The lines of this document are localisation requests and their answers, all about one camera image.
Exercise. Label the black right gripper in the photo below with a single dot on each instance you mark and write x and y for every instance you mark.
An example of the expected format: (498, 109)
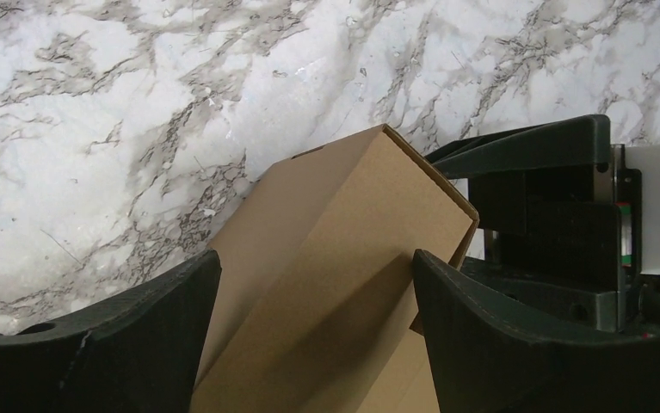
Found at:
(565, 241)

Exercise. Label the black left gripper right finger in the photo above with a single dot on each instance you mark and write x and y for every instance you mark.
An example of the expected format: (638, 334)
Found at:
(491, 353)

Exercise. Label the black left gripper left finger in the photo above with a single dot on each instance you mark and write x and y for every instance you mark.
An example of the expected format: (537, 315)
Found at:
(137, 351)

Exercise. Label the brown cardboard box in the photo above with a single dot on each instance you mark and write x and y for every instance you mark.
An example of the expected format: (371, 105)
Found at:
(316, 309)

